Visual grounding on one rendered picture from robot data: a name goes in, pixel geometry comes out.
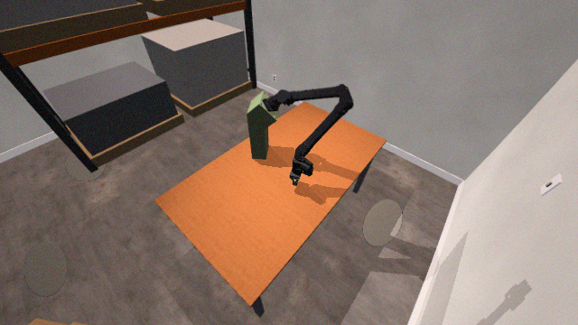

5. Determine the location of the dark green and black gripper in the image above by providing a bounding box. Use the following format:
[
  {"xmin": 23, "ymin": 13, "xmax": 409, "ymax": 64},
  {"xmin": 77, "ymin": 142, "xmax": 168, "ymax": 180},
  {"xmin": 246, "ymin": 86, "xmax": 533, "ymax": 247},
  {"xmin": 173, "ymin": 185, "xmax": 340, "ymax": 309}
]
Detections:
[{"xmin": 289, "ymin": 167, "xmax": 301, "ymax": 183}]

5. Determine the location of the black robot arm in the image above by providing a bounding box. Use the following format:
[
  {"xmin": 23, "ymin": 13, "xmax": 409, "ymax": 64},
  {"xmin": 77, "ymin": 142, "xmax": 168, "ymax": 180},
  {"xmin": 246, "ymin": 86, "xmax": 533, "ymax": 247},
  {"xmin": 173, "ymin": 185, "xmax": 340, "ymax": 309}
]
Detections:
[{"xmin": 263, "ymin": 84, "xmax": 354, "ymax": 177}]

